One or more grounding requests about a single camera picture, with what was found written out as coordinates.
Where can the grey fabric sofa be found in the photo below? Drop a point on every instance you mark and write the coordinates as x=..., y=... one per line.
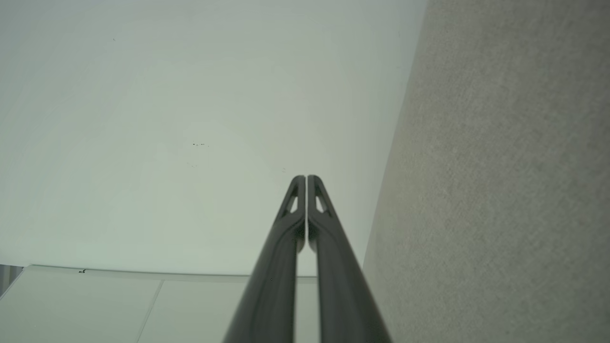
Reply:
x=500, y=181

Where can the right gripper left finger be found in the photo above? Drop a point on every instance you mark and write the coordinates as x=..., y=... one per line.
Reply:
x=269, y=286

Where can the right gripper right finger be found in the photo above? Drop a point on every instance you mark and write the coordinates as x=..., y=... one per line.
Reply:
x=340, y=286

